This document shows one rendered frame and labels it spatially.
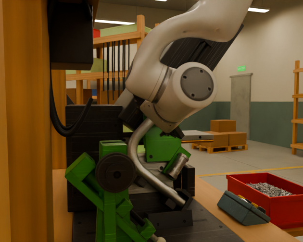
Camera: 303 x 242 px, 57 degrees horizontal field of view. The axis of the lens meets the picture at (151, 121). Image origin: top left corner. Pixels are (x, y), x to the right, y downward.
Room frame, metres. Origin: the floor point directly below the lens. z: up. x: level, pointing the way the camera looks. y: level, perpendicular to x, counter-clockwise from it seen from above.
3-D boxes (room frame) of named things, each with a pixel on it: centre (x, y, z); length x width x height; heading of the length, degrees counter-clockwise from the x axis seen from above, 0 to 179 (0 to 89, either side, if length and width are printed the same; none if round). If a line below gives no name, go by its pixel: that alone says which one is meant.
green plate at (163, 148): (0.90, -0.03, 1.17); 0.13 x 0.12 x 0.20; 15
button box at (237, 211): (0.85, -0.28, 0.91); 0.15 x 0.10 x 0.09; 15
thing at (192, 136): (1.06, -0.02, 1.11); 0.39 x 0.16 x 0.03; 105
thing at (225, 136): (7.26, -1.77, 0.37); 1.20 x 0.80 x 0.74; 115
